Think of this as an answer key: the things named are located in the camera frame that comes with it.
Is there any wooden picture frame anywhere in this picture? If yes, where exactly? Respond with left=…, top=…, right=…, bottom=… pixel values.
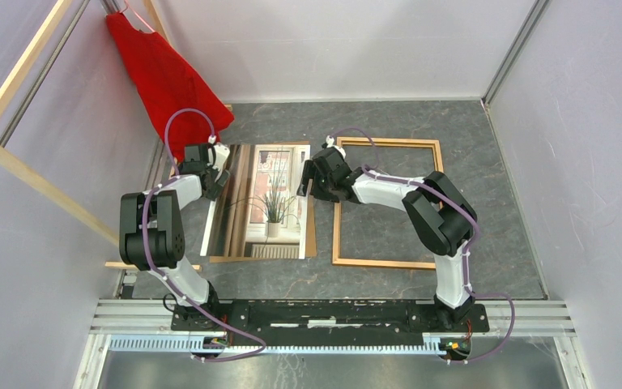
left=331, top=136, right=444, bottom=271

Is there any plant photo print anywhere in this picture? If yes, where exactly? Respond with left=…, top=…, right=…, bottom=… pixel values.
left=199, top=143, right=312, bottom=261

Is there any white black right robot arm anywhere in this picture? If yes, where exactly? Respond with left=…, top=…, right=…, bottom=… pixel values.
left=297, top=145, right=479, bottom=331

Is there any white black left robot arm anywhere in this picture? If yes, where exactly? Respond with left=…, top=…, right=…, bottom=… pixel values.
left=119, top=143, right=230, bottom=331

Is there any red cloth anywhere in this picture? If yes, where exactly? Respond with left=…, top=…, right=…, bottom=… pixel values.
left=105, top=12, right=234, bottom=162

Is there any wooden rack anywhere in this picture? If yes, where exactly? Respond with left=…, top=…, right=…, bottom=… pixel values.
left=0, top=0, right=234, bottom=271

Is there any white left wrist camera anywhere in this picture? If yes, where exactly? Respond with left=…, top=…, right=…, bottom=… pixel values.
left=207, top=135, right=230, bottom=173

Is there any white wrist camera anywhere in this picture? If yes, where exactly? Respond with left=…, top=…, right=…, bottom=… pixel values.
left=207, top=135, right=230, bottom=173
left=322, top=135, right=346, bottom=159

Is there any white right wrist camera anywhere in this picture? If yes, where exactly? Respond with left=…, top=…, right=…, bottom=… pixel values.
left=322, top=135, right=346, bottom=159

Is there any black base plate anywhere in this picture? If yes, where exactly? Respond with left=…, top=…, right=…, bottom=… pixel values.
left=163, top=299, right=490, bottom=348

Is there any aluminium rail frame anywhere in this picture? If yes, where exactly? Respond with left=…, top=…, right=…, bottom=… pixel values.
left=74, top=299, right=591, bottom=388

